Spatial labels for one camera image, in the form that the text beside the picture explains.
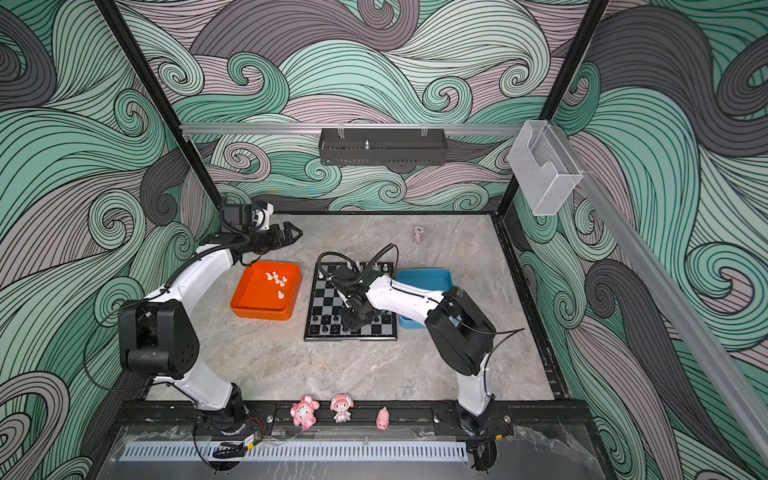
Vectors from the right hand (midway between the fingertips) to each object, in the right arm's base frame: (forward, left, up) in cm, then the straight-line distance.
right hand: (354, 323), depth 87 cm
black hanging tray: (+47, -14, +28) cm, 57 cm away
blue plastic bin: (+17, -25, -2) cm, 30 cm away
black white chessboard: (+1, +9, -2) cm, 10 cm away
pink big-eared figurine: (-23, +11, +1) cm, 26 cm away
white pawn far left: (+17, +12, -1) cm, 21 cm away
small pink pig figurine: (-24, -9, -1) cm, 26 cm away
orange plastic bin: (+12, +30, -2) cm, 32 cm away
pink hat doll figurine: (-21, +2, 0) cm, 21 cm away
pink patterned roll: (+34, -21, +1) cm, 40 cm away
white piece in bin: (+10, +25, -2) cm, 27 cm away
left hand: (+22, +19, +16) cm, 33 cm away
